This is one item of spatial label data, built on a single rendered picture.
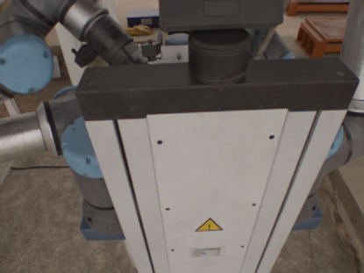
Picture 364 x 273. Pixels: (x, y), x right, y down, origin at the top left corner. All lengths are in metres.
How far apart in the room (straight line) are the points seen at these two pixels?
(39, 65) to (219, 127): 0.31
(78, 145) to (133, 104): 0.30
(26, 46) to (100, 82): 0.19
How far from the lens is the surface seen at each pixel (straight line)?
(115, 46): 0.58
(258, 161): 0.43
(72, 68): 1.24
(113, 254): 2.21
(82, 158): 0.60
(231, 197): 0.49
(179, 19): 0.31
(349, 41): 0.71
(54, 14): 0.64
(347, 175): 2.43
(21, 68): 0.52
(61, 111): 0.75
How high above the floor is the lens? 1.95
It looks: 43 degrees down
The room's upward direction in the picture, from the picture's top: 2 degrees counter-clockwise
